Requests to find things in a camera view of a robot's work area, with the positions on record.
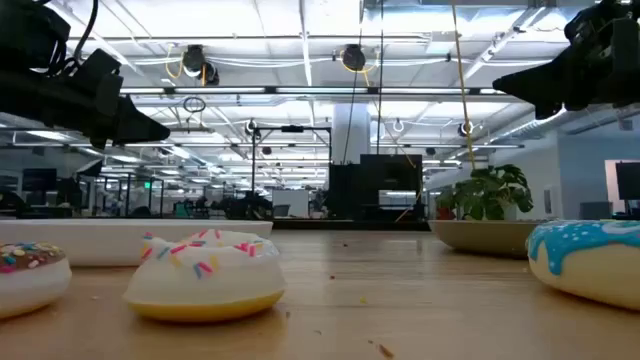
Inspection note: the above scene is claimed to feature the black hanging cable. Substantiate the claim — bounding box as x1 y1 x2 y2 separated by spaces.
376 0 386 155

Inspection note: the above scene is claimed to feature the white board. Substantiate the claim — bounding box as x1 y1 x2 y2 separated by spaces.
271 188 311 219

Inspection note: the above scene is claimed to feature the small chocolate sprinkle donut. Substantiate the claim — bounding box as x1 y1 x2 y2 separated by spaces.
0 241 73 321

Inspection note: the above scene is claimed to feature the dark monitor screen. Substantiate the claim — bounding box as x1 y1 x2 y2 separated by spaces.
614 160 640 202

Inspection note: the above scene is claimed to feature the grey round plate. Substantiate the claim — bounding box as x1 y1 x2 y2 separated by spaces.
428 219 544 259

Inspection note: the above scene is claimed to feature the white pillar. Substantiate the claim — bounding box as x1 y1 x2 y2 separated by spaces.
331 103 372 165

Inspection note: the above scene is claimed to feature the green potted plant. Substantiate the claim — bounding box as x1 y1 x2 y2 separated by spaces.
434 163 535 222

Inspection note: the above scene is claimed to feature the long ceiling light strip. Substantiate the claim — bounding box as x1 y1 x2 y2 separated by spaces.
118 86 507 97

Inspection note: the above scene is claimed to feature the white round plate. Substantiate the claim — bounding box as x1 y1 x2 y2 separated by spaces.
0 218 274 268

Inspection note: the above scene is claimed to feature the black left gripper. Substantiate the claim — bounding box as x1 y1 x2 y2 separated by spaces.
0 47 172 150

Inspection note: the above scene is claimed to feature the black background rig frame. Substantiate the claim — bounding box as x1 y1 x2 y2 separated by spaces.
250 125 333 221

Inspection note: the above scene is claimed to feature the yellow hanging cable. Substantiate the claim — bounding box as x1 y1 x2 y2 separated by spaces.
450 0 477 170

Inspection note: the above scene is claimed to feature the large blue iced donut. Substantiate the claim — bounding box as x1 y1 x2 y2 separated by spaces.
525 219 640 312

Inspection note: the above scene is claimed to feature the black metal table frame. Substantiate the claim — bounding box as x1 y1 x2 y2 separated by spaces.
272 218 432 232

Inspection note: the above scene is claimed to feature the small white sprinkle donut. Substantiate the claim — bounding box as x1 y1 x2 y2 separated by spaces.
122 228 288 324

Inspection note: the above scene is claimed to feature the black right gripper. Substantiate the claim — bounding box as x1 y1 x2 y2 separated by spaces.
491 29 640 121

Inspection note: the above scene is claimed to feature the black ceiling cable reel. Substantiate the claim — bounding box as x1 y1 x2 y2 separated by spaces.
340 43 368 73
181 44 221 87

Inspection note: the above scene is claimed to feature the black computer case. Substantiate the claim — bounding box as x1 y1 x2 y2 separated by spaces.
327 153 424 222

